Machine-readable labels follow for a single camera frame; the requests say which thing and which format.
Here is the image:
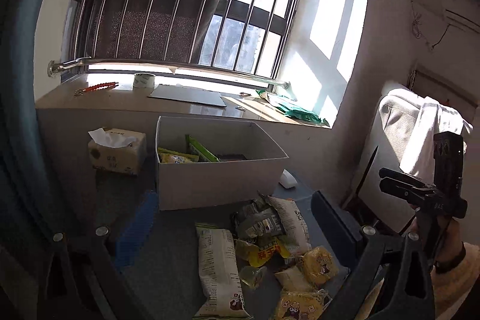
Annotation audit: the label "yellow chips bag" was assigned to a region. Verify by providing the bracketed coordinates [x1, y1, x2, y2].
[157, 147, 199, 164]

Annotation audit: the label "fuzzy cream sleeve forearm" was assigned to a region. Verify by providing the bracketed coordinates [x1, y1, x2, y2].
[431, 243, 480, 319]

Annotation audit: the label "person's right hand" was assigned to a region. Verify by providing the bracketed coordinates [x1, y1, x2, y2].
[433, 214, 463, 263]

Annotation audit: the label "yellow cartoon cake packet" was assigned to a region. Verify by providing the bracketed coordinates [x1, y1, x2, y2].
[297, 246, 339, 287]

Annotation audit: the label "white snack bag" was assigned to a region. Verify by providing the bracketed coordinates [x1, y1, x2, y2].
[267, 196, 312, 257]

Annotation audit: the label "beige waffle pattern snack packet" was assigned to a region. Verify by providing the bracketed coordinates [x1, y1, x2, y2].
[275, 266, 315, 292]

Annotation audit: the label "white remote control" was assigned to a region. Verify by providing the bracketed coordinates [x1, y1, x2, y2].
[279, 169, 298, 189]

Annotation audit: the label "grey black snack packet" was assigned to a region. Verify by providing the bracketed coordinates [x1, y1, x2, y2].
[232, 195, 284, 241]

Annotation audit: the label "tissue paper pack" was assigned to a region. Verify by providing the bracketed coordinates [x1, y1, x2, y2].
[88, 127, 146, 175]

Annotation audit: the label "long white snack packet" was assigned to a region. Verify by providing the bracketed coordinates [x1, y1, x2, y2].
[193, 223, 251, 319]

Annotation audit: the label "yellow red snack bag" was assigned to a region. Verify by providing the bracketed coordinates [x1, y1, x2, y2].
[235, 236, 290, 268]

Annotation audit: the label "white cardboard box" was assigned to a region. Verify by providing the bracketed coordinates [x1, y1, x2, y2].
[155, 115, 289, 210]

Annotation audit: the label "jelly cup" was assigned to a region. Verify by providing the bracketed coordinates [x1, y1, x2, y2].
[239, 266, 268, 290]

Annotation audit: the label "green snack packet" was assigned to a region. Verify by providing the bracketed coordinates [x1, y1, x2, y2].
[185, 135, 220, 163]

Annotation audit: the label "green plastic bags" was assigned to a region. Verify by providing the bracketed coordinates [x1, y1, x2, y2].
[256, 89, 330, 127]

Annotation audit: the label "roll of tape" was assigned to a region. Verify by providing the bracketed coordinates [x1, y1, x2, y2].
[133, 72, 155, 89]

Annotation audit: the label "grey flat board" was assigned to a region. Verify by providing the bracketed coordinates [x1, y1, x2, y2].
[150, 85, 226, 107]

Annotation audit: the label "steel window railing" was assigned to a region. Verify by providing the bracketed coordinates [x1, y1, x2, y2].
[46, 0, 298, 87]

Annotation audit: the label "teal curtain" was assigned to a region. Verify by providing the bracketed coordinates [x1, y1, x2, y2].
[1, 0, 61, 232]

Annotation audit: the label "orange handled tool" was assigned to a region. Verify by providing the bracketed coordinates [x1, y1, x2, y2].
[74, 82, 119, 97]

